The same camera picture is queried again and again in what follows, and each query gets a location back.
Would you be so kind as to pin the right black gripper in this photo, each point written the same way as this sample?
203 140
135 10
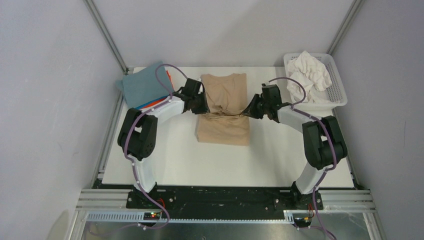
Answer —
251 110

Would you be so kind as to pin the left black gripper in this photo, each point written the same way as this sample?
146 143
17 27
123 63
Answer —
204 108

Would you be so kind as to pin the beige t shirt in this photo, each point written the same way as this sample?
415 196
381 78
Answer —
227 97

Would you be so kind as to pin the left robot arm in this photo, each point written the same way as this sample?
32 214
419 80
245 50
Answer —
138 133

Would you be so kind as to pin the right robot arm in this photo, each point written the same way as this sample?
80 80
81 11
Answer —
323 142

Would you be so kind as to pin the folded orange t shirt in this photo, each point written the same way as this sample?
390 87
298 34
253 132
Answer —
160 99

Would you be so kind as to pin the folded bright blue t shirt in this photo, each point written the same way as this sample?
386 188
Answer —
148 105

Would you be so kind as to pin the folded grey-blue t shirt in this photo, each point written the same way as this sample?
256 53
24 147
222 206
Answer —
146 85

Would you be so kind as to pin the crumpled white t shirt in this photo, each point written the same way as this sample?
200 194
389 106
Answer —
312 74

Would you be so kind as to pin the white plastic basket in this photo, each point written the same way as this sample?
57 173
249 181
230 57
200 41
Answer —
335 93

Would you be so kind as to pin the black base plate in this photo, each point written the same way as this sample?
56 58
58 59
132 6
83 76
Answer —
224 203

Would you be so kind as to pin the left aluminium frame post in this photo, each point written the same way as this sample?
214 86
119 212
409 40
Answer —
101 25

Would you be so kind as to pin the aluminium frame post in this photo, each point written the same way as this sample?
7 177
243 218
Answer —
101 25
344 27

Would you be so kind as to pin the right aluminium frame post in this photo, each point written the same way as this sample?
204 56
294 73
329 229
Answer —
344 27

